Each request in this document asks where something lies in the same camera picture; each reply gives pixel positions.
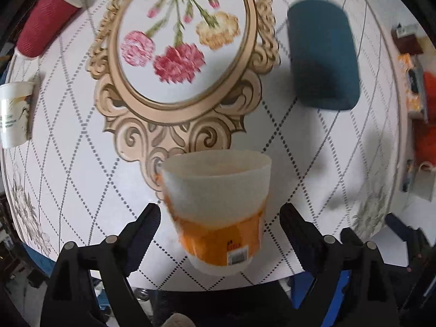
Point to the red ribbed paper cup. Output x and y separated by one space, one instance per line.
45 21

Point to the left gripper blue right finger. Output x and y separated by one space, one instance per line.
368 296

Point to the dark teal cylindrical cup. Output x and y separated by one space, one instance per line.
323 59

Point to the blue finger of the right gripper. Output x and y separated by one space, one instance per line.
404 232

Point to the white enamel mug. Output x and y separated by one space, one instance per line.
423 185

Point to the floral patterned tablecloth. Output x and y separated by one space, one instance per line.
89 167

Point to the white printed paper cup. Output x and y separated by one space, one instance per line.
16 100

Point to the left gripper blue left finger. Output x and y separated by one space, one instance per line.
70 298

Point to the orange and white paper cup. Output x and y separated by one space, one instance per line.
217 202

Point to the orange plastic bag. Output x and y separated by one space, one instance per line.
424 130

